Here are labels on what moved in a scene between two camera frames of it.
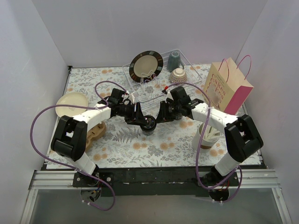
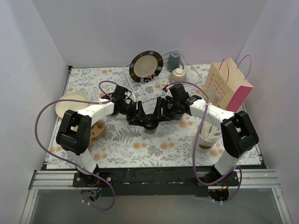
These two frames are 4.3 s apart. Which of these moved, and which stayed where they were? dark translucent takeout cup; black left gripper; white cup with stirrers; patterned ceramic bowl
Moved: dark translucent takeout cup
Stayed: black left gripper; white cup with stirrers; patterned ceramic bowl
